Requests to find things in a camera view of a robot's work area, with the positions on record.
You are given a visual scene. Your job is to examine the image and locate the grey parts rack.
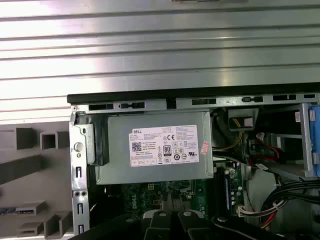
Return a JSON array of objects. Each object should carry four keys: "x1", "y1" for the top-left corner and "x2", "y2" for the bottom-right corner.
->
[{"x1": 0, "y1": 121, "x2": 76, "y2": 238}]

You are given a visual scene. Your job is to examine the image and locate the black PC case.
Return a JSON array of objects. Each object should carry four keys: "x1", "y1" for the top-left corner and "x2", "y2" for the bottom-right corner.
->
[{"x1": 66, "y1": 86, "x2": 320, "y2": 240}]

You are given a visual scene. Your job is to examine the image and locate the blue plastic drive latch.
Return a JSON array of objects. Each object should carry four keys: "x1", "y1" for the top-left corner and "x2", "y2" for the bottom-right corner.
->
[{"x1": 307, "y1": 106, "x2": 320, "y2": 177}]

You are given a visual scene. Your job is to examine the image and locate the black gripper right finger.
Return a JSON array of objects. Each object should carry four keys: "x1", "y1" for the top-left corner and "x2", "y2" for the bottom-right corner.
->
[{"x1": 172, "y1": 190, "x2": 286, "y2": 240}]

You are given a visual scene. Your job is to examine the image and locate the yellow power wires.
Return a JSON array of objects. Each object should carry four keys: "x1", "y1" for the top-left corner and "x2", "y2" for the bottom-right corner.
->
[{"x1": 214, "y1": 117, "x2": 245, "y2": 152}]

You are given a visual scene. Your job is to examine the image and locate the RAM stick with blue label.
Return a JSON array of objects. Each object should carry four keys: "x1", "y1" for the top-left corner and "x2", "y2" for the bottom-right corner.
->
[{"x1": 0, "y1": 206, "x2": 35, "y2": 216}]

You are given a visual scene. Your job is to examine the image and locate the black cable bundle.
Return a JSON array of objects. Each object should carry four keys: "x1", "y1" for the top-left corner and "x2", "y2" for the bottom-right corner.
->
[{"x1": 259, "y1": 181, "x2": 320, "y2": 231}]

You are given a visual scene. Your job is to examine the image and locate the black RAM slot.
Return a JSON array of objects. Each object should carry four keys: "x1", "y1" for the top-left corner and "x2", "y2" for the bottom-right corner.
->
[{"x1": 215, "y1": 161, "x2": 225, "y2": 217}]

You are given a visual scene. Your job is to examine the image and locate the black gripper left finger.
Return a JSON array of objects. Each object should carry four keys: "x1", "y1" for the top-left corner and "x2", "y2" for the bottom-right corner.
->
[{"x1": 73, "y1": 191, "x2": 176, "y2": 240}]

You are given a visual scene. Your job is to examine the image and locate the grey power supply unit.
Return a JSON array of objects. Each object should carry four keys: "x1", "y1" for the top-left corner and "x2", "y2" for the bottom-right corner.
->
[{"x1": 86, "y1": 111, "x2": 216, "y2": 186}]

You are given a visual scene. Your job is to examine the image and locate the metal optical drive cage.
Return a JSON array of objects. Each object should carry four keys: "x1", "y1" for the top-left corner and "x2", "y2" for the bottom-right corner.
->
[{"x1": 268, "y1": 101, "x2": 320, "y2": 183}]

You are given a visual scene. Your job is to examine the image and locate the orange power wires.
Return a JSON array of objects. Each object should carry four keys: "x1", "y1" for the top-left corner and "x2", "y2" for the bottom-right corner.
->
[{"x1": 236, "y1": 204, "x2": 283, "y2": 230}]

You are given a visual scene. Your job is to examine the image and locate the green motherboard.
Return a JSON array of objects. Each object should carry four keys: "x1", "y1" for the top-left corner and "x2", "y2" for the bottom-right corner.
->
[{"x1": 88, "y1": 159, "x2": 245, "y2": 226}]

